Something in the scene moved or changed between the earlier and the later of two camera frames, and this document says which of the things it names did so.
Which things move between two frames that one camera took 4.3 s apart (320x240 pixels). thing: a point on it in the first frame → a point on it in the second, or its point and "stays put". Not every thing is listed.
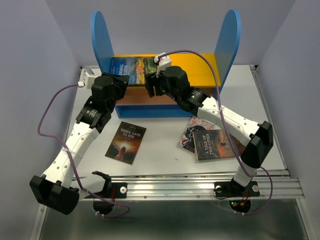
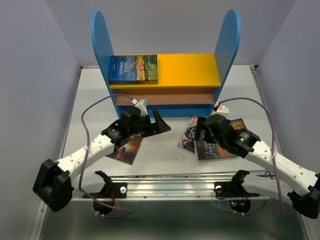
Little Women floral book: [194, 124] stays put
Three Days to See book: [126, 142] stays put
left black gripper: [121, 82] → [159, 126]
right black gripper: [150, 80] → [206, 137]
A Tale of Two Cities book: [213, 144] stays put
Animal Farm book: [136, 68] stays put
